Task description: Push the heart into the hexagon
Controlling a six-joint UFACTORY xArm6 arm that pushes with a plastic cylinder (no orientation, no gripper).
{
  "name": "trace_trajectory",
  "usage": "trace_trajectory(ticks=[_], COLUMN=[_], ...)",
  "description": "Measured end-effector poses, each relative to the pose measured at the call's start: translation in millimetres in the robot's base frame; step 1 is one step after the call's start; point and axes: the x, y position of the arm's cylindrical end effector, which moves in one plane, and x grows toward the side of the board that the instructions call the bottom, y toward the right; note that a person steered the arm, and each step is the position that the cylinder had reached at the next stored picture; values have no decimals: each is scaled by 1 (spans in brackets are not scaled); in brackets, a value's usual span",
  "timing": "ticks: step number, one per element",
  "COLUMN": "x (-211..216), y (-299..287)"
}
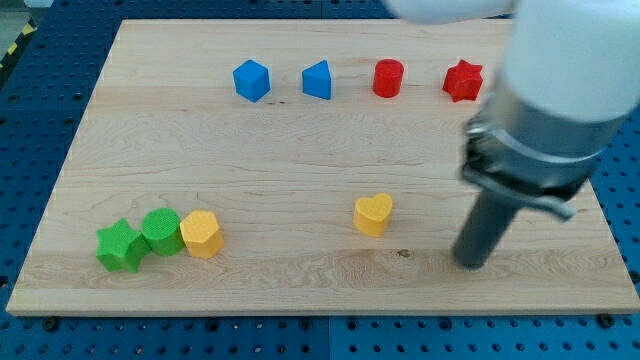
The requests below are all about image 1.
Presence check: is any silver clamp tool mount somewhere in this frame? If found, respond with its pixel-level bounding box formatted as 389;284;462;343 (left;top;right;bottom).
462;79;624;221

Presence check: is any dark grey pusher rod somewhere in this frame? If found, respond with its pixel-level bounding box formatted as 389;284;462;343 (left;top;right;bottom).
452;190;522;270

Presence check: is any yellow heart block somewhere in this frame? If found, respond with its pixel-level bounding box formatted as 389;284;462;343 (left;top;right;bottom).
353;193;393;237

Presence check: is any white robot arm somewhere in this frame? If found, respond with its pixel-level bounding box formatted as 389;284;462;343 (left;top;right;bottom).
386;0;639;269

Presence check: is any yellow hexagon block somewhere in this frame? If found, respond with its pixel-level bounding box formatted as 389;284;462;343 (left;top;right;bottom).
180;210;225;259

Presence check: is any red star block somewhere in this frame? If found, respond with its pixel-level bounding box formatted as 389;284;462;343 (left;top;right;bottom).
442;59;483;102

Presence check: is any red cylinder block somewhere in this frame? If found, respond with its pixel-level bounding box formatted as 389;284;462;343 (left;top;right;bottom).
372;59;404;98

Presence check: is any blue triangle block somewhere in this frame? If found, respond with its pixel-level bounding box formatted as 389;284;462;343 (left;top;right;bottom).
302;60;332;100

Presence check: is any wooden board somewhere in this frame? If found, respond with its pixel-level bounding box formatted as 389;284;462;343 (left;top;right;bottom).
7;19;639;317

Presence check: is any blue cube block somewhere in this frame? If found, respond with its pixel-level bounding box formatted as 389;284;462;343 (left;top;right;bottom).
232;59;271;102

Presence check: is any green cylinder block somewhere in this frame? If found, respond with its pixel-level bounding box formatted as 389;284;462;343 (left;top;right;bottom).
141;208;185;256

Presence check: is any green star block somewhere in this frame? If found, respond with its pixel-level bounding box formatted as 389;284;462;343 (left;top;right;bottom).
95;218;151;273

